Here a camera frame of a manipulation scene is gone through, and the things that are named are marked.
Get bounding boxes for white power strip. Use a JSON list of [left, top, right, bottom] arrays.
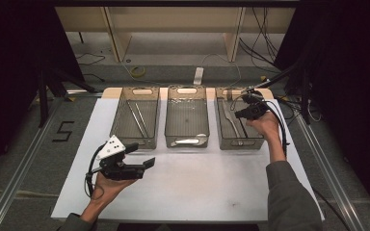
[[193, 66, 204, 86]]

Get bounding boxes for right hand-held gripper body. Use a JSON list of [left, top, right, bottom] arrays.
[[245, 100, 270, 121]]

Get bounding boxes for thin black floor cable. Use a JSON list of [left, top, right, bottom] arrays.
[[76, 52, 106, 67]]

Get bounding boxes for metal floor rail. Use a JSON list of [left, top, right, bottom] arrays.
[[293, 112, 367, 231], [0, 95, 66, 231]]

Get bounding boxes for black cable bundle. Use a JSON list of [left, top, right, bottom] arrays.
[[238, 8, 281, 74]]

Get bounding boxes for person's right hand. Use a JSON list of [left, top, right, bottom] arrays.
[[246, 111, 282, 143]]

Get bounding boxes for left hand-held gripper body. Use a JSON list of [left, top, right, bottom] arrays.
[[95, 135, 145, 181]]

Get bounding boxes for white ceramic spoon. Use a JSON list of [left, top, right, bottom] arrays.
[[170, 134, 208, 148]]

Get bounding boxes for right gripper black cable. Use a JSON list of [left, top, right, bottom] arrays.
[[229, 92, 291, 158]]

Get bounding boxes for beige wooden shelf unit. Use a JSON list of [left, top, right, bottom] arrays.
[[55, 6, 297, 64]]

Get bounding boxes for metal chopstick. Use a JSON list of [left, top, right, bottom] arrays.
[[126, 100, 146, 139], [134, 102, 151, 138]]

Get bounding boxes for metal fork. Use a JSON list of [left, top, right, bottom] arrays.
[[222, 108, 241, 139]]

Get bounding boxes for clear grey plastic bin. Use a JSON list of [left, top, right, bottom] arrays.
[[109, 86, 162, 150], [164, 85, 211, 149], [214, 86, 268, 151]]

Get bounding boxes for white floor cable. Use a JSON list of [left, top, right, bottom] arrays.
[[201, 52, 243, 88]]

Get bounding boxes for person's left hand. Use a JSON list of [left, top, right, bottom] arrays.
[[90, 174, 138, 206]]

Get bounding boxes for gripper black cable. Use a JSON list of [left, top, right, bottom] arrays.
[[229, 92, 291, 158], [84, 143, 106, 198]]

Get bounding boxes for black metal stand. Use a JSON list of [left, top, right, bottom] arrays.
[[256, 61, 313, 126], [37, 64, 98, 128]]

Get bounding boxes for black curtain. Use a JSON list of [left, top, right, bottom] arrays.
[[0, 0, 85, 182], [274, 0, 370, 222]]

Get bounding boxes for yellow tape roll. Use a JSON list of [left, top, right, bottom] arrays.
[[130, 65, 146, 78]]

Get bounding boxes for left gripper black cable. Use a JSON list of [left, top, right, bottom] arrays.
[[84, 143, 106, 198]]

